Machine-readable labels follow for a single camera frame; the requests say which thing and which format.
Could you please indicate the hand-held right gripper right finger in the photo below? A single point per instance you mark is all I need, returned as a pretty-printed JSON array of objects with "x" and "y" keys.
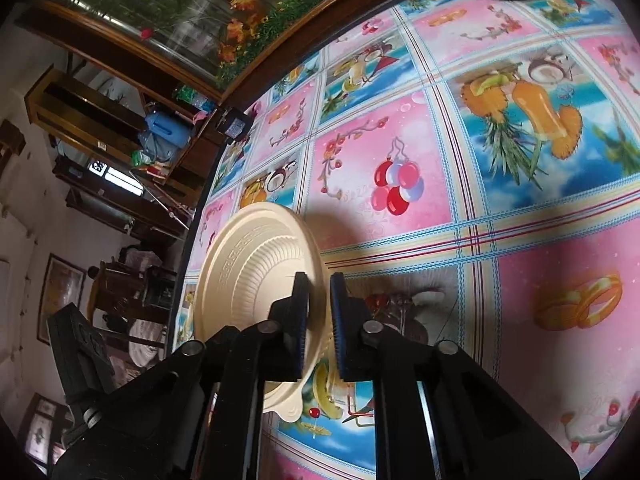
[{"x": 340, "y": 325}]

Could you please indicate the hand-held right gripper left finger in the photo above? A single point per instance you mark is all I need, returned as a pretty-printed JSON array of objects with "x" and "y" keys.
[{"x": 300, "y": 325}]

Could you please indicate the beige plastic bowl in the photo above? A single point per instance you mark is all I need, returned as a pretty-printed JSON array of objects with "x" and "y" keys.
[{"x": 245, "y": 275}]

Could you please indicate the dark wooden chair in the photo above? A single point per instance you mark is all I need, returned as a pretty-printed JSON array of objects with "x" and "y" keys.
[{"x": 115, "y": 290}]

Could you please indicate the wooden sideboard cabinet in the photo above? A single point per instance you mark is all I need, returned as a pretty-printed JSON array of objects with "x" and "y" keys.
[{"x": 200, "y": 155}]

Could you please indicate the small black round device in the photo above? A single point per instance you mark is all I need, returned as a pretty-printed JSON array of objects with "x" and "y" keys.
[{"x": 235, "y": 125}]

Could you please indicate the green plastic bag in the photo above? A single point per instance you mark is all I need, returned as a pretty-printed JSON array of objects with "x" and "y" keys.
[{"x": 190, "y": 95}]

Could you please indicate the flower and bamboo glass panel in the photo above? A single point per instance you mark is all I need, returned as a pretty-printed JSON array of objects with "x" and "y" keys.
[{"x": 210, "y": 15}]

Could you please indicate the framed wall painting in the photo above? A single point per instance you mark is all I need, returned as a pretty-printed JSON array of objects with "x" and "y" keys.
[{"x": 61, "y": 300}]

